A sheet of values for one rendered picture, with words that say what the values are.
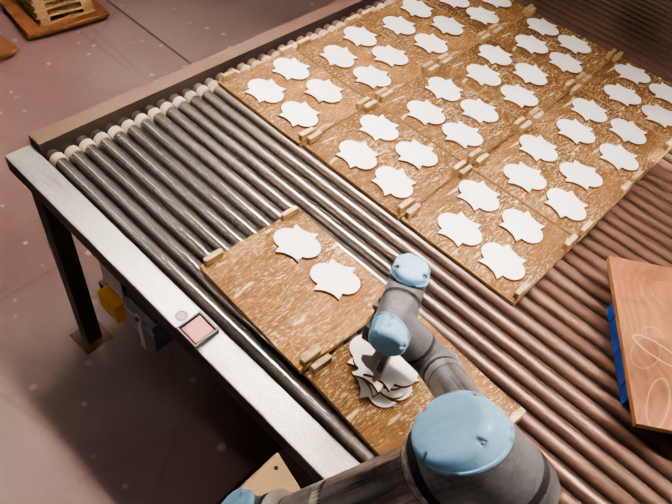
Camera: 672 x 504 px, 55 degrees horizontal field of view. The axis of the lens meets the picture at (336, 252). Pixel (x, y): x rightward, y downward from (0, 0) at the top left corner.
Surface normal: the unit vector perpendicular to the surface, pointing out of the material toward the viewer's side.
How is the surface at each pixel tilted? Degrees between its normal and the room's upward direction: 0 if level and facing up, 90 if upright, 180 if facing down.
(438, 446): 44
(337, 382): 0
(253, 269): 0
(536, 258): 0
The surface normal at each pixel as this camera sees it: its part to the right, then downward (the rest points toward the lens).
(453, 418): -0.55, -0.71
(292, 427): 0.11, -0.64
